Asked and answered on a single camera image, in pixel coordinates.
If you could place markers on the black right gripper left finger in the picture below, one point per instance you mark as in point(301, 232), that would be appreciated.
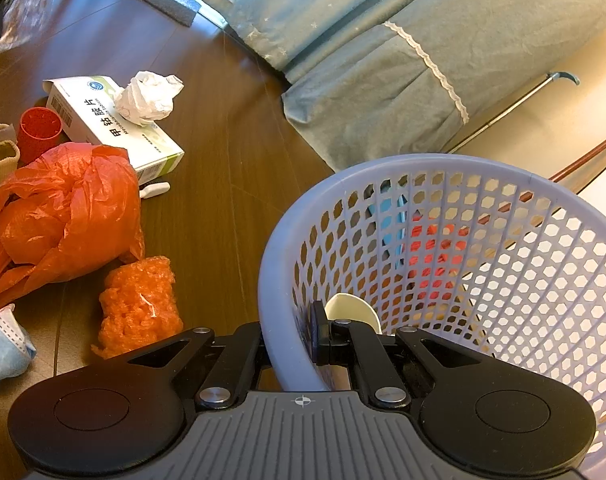
point(210, 370)

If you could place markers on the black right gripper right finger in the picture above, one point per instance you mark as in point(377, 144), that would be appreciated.
point(386, 371)

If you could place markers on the clear crushed plastic bottle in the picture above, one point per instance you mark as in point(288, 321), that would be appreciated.
point(22, 21)

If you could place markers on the lavender perforated plastic basket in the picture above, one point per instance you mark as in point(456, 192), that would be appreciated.
point(480, 253)

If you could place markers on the red plastic cup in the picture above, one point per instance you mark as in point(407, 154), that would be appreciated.
point(39, 130)

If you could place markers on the beige sock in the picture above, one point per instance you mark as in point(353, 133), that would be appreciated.
point(9, 151)

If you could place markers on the white paper ball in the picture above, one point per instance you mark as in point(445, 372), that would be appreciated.
point(148, 97)

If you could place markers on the orange plastic bag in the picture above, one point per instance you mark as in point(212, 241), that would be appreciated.
point(66, 214)

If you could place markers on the white cup inside basket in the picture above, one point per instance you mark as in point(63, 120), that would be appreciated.
point(343, 306)

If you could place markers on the orange bubble wrap piece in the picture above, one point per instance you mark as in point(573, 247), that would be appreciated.
point(139, 307)

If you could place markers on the white green medicine box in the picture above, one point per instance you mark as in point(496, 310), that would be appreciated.
point(86, 107)

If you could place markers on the small white capsule object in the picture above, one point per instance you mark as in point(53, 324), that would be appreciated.
point(154, 189)

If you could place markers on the blue white face mask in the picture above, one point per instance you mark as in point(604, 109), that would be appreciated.
point(17, 350)

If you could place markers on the reddish brown curved rod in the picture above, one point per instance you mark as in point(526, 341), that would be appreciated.
point(579, 163)

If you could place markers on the teal blue bed quilt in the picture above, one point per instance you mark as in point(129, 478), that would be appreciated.
point(375, 78)

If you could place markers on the metal cane with teal handle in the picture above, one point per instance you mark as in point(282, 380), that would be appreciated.
point(549, 79)

